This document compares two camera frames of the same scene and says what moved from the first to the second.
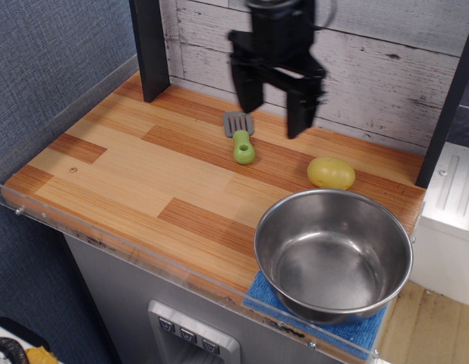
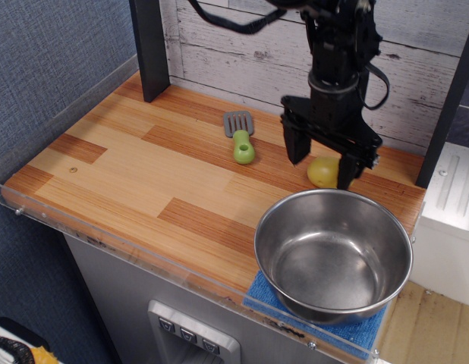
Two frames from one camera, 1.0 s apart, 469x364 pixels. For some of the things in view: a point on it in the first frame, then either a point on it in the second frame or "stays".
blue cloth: (357, 338) stays
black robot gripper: (282, 38) -> (334, 114)
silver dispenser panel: (183, 339) stays
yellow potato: (331, 172) stays
